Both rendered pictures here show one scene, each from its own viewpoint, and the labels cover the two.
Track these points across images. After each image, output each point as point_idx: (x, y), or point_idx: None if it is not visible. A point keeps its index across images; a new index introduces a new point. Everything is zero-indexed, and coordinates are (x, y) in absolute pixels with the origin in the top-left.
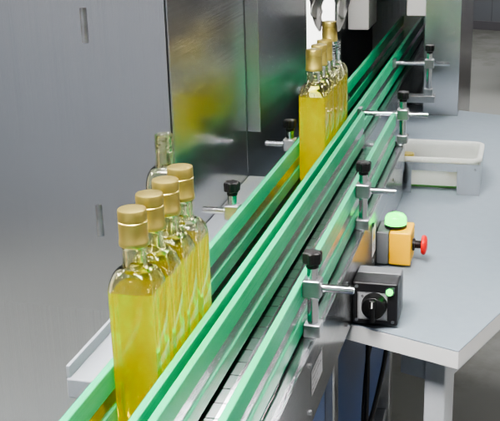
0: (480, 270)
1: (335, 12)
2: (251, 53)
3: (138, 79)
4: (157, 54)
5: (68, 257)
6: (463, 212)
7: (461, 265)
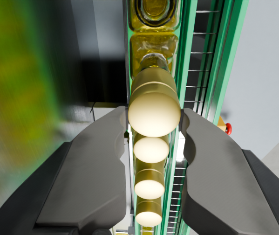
0: (257, 127)
1: (183, 155)
2: None
3: None
4: None
5: None
6: None
7: (247, 121)
